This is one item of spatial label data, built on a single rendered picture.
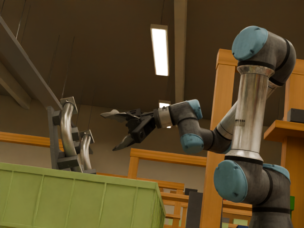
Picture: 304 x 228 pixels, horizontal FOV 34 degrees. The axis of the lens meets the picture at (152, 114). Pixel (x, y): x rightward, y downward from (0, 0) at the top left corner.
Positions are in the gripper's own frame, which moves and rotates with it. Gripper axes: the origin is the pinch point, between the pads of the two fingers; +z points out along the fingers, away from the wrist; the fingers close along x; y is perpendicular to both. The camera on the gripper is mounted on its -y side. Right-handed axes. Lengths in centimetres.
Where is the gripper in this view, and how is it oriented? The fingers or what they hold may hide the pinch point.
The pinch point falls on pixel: (105, 134)
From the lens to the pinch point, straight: 180.6
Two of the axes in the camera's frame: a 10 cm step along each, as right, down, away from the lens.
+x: -2.6, -8.8, -4.1
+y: -0.1, -4.2, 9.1
